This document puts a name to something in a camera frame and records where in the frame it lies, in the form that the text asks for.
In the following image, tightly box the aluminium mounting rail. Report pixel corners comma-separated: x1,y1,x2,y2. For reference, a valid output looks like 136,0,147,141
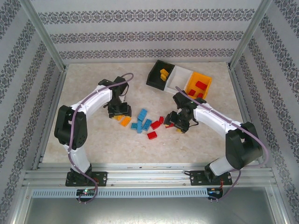
22,162,278,188

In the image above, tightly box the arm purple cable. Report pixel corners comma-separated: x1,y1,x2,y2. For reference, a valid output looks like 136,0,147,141
175,86,268,203
68,72,134,203

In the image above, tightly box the slotted grey cable duct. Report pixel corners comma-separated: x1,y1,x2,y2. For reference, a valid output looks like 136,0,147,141
31,188,209,198

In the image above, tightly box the yellow plastic bin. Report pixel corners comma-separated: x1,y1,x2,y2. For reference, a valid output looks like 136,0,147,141
184,71,213,100

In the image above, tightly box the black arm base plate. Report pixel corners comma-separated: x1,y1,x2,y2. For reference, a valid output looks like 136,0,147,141
65,171,108,187
189,169,233,187

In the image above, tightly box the black plastic bin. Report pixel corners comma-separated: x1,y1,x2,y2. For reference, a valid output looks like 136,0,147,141
146,60,177,91

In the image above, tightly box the aluminium side rail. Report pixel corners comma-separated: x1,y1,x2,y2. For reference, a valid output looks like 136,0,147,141
228,66,266,168
32,66,68,170

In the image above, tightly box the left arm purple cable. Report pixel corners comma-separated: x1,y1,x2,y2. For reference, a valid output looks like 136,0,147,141
68,72,134,203

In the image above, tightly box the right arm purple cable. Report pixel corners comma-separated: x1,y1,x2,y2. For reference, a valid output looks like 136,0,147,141
175,86,268,203

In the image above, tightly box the white plastic bin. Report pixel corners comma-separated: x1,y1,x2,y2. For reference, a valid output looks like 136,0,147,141
164,65,194,95

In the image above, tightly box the aluminium frame post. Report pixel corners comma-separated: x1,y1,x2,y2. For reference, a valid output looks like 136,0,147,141
19,0,67,72
228,0,273,70

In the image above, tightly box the sheet metal shelf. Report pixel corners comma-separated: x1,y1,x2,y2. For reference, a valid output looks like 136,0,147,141
9,185,292,224

